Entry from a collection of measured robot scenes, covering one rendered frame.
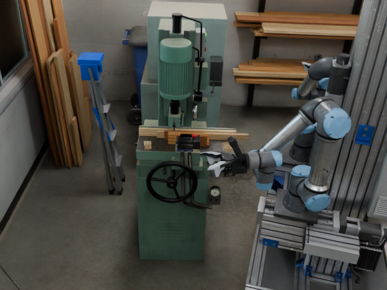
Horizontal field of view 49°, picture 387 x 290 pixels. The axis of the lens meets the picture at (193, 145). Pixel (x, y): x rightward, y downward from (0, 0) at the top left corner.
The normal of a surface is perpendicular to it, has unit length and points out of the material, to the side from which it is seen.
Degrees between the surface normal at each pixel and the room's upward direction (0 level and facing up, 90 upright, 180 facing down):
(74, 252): 0
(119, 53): 90
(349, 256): 90
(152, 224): 90
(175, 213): 90
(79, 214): 0
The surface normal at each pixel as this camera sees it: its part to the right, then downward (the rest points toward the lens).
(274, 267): 0.04, -0.85
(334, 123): 0.20, 0.40
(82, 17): 0.00, 0.53
